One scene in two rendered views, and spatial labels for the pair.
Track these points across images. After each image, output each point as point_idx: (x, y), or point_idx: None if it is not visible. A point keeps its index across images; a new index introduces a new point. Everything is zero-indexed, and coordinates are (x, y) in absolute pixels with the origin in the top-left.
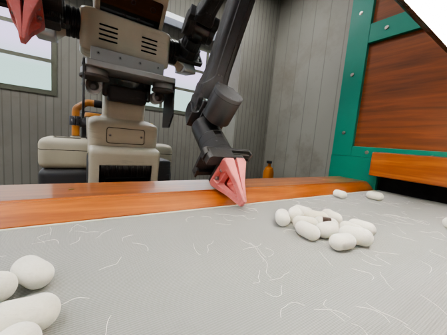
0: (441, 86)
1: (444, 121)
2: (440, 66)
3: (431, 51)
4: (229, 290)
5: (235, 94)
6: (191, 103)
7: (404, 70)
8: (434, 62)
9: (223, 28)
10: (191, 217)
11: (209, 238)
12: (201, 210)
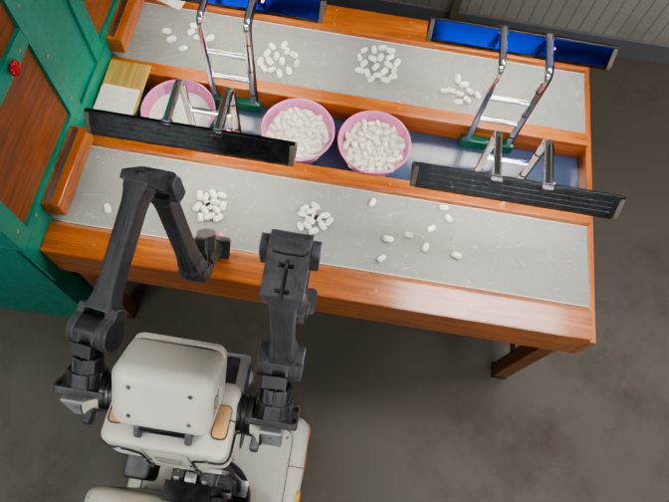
0: (22, 141)
1: (37, 152)
2: (12, 133)
3: (2, 131)
4: (268, 203)
5: (201, 231)
6: (206, 269)
7: (2, 155)
8: (9, 135)
9: (190, 230)
10: (247, 243)
11: (254, 224)
12: (237, 248)
